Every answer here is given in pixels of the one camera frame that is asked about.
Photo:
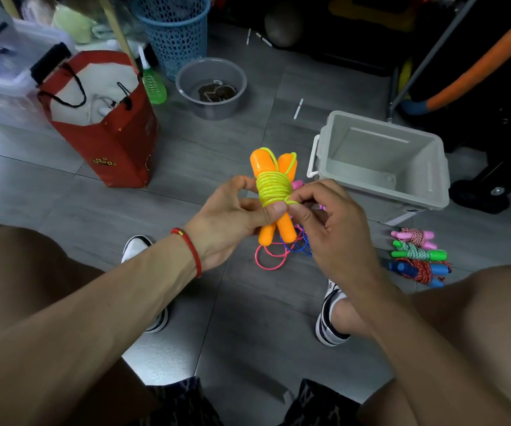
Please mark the black weight machine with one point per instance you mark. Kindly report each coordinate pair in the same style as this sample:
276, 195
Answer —
504, 173

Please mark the grey plastic stool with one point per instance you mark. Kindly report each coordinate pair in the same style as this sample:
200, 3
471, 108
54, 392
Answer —
162, 359

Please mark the brown ball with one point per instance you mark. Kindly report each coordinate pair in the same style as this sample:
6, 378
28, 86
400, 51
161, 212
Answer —
283, 25

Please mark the person's left shoe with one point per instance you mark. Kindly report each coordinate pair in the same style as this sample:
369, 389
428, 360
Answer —
133, 248

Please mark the person's shoe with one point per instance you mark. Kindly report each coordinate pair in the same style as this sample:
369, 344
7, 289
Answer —
324, 332
133, 248

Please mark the grey plastic basin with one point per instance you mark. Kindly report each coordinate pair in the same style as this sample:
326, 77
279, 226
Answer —
189, 86

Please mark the person's left forearm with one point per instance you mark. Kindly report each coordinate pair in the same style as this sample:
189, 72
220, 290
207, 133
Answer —
78, 332

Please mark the green spray bottle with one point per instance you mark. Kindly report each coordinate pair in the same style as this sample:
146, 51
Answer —
154, 90

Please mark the person's right shoe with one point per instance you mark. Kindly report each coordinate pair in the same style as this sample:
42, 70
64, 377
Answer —
324, 332

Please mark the person's left hand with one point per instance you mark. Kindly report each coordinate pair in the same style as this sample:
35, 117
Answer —
224, 226

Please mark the multicoloured hula hoop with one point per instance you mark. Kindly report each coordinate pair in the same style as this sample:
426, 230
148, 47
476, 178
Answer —
473, 79

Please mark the person's leg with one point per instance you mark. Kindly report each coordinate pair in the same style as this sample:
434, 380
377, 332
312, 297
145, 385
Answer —
11, 270
495, 315

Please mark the person's left leg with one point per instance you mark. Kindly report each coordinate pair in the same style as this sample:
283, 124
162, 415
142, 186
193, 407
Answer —
11, 270

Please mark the person's right leg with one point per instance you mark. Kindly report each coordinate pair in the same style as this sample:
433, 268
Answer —
495, 315

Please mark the clear plastic bag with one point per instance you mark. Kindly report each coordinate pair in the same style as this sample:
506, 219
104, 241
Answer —
73, 24

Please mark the red paper bag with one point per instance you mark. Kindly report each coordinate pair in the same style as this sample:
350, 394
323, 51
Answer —
122, 155

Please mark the person's right forearm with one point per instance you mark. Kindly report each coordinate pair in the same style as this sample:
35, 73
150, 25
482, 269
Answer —
437, 359

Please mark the black rectangular pad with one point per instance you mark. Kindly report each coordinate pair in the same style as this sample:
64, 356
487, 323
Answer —
51, 62

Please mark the white oval side table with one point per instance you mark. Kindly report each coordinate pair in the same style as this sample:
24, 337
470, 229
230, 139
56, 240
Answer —
116, 31

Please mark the blue mesh wastebasket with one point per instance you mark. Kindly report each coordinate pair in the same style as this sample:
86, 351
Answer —
173, 39

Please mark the person's right hand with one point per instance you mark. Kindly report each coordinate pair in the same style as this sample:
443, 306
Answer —
340, 235

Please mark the yellow flat board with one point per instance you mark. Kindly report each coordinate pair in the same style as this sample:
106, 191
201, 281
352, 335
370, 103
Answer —
371, 15

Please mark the grey plastic storage bin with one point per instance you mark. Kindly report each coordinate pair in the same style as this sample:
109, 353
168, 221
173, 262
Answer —
380, 146

